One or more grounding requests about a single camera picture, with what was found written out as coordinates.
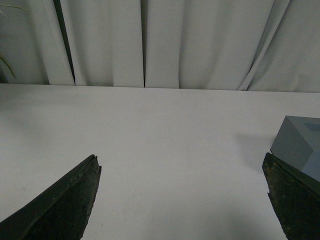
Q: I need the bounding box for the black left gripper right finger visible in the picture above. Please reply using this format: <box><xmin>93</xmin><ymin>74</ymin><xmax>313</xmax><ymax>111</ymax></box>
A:
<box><xmin>262</xmin><ymin>152</ymin><xmax>320</xmax><ymax>240</ymax></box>

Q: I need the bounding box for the gray square base block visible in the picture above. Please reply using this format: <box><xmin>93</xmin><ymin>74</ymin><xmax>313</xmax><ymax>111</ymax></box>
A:
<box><xmin>270</xmin><ymin>115</ymin><xmax>320</xmax><ymax>181</ymax></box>

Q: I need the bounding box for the white pleated curtain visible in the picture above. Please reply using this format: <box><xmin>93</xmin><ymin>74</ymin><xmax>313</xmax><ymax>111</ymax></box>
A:
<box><xmin>0</xmin><ymin>0</ymin><xmax>320</xmax><ymax>93</ymax></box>

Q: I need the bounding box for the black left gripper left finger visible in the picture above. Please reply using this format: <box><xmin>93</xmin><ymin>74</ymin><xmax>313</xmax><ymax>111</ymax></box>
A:
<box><xmin>0</xmin><ymin>155</ymin><xmax>102</xmax><ymax>240</ymax></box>

